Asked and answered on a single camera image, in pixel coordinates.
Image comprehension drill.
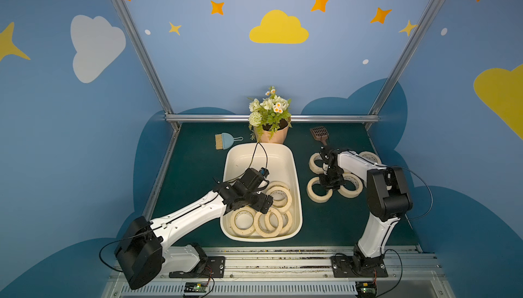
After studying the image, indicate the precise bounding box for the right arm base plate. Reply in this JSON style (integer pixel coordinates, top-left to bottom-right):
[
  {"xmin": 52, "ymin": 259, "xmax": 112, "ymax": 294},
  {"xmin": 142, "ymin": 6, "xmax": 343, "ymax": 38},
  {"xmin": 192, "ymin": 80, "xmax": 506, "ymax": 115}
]
[{"xmin": 330, "ymin": 253, "xmax": 388, "ymax": 278}]

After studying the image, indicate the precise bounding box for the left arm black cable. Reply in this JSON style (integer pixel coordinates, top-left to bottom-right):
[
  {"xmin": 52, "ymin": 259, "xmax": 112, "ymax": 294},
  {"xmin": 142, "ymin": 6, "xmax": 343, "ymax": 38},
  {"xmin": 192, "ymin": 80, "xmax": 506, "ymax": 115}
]
[{"xmin": 99, "ymin": 236, "xmax": 132, "ymax": 274}]

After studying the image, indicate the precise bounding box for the left green circuit board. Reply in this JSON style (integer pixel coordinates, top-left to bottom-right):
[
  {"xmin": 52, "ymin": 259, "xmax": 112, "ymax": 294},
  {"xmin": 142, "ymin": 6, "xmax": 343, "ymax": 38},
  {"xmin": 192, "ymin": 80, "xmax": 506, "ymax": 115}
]
[{"xmin": 183, "ymin": 282, "xmax": 209, "ymax": 295}]

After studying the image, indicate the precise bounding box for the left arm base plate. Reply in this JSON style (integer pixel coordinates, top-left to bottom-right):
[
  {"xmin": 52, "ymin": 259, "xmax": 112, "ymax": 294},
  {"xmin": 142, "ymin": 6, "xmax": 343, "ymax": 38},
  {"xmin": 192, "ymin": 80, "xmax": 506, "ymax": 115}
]
[{"xmin": 169, "ymin": 257, "xmax": 226, "ymax": 279}]

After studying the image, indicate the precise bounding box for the right aluminium frame post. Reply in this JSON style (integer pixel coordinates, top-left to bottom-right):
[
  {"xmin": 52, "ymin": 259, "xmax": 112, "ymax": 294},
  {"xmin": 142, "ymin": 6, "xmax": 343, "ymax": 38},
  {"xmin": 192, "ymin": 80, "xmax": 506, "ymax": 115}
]
[{"xmin": 364, "ymin": 0, "xmax": 446, "ymax": 130}]

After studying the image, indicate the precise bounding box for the right green circuit board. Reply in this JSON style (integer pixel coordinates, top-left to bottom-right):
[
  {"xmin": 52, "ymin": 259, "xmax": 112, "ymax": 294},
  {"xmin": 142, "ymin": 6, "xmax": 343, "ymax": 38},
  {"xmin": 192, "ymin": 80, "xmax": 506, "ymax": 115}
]
[{"xmin": 355, "ymin": 282, "xmax": 377, "ymax": 298}]

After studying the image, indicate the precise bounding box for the aluminium frame post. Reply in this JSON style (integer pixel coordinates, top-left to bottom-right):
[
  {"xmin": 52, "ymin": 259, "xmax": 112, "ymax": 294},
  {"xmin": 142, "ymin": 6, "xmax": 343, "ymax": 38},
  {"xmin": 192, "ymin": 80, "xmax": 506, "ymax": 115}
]
[
  {"xmin": 364, "ymin": 0, "xmax": 446, "ymax": 130},
  {"xmin": 111, "ymin": 0, "xmax": 174, "ymax": 121}
]

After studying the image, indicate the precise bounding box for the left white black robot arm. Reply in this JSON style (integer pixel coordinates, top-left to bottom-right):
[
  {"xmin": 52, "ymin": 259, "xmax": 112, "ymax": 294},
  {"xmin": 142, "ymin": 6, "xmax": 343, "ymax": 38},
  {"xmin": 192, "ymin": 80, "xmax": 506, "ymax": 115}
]
[{"xmin": 114, "ymin": 168, "xmax": 273, "ymax": 290}]

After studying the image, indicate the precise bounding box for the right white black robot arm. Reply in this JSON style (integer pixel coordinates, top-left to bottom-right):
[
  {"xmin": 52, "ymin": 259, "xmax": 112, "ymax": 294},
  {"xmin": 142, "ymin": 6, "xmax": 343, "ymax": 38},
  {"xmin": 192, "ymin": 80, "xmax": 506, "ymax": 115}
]
[{"xmin": 319, "ymin": 145, "xmax": 413, "ymax": 278}]

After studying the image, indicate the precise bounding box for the green circuit board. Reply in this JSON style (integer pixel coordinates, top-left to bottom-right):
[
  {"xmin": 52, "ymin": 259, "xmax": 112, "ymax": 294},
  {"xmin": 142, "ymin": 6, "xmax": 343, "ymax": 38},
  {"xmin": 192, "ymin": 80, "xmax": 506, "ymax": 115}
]
[
  {"xmin": 355, "ymin": 282, "xmax": 377, "ymax": 298},
  {"xmin": 183, "ymin": 282, "xmax": 209, "ymax": 295}
]

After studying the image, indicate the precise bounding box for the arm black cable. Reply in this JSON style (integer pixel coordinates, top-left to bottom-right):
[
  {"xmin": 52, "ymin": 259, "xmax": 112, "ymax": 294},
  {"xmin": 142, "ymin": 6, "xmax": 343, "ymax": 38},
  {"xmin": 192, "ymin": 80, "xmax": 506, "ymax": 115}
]
[
  {"xmin": 99, "ymin": 236, "xmax": 132, "ymax": 274},
  {"xmin": 391, "ymin": 164, "xmax": 434, "ymax": 222}
]

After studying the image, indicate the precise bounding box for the potted white flower plant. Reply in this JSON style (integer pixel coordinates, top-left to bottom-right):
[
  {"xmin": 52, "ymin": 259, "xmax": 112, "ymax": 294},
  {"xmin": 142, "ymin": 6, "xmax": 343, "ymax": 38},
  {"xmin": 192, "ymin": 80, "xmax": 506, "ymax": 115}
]
[{"xmin": 248, "ymin": 86, "xmax": 291, "ymax": 144}]

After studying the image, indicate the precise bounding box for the white plastic storage box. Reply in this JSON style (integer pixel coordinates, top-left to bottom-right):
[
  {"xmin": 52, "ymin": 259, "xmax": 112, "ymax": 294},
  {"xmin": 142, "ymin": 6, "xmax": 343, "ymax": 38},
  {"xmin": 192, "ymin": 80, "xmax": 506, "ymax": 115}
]
[{"xmin": 220, "ymin": 143, "xmax": 303, "ymax": 243}]

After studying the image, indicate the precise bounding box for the brown slotted scoop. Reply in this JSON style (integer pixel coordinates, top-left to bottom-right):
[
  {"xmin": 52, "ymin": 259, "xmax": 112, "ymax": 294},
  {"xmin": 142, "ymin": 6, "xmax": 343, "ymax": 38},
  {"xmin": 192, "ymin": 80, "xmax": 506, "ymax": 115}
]
[{"xmin": 310, "ymin": 126, "xmax": 329, "ymax": 147}]

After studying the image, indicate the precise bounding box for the left side aluminium rail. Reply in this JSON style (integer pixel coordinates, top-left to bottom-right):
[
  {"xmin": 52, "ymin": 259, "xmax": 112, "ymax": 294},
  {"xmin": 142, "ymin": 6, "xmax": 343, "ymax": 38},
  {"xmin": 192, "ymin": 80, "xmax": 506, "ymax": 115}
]
[{"xmin": 142, "ymin": 128, "xmax": 180, "ymax": 220}]

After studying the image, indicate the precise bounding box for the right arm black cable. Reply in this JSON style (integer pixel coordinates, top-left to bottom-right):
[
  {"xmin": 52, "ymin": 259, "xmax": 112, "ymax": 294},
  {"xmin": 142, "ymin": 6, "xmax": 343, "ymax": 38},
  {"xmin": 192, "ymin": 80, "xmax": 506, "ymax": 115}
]
[{"xmin": 391, "ymin": 164, "xmax": 434, "ymax": 222}]

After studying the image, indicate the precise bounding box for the aluminium front rail bed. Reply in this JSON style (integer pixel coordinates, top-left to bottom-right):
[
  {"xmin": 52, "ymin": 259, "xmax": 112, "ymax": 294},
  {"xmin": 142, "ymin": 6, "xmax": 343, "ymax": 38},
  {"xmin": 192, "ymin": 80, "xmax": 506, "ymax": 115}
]
[{"xmin": 102, "ymin": 246, "xmax": 455, "ymax": 297}]

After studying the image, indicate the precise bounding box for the small blue dustpan brush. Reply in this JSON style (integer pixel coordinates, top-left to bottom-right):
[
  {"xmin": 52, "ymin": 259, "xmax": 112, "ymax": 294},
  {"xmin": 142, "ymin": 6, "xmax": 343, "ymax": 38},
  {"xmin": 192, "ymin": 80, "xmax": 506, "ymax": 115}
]
[{"xmin": 215, "ymin": 133, "xmax": 244, "ymax": 150}]

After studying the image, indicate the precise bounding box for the left aluminium frame post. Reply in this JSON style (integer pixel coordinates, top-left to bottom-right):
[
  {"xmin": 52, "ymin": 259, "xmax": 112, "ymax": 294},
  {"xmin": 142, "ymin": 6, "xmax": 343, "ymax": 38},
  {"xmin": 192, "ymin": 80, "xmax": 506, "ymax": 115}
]
[{"xmin": 111, "ymin": 0, "xmax": 174, "ymax": 121}]

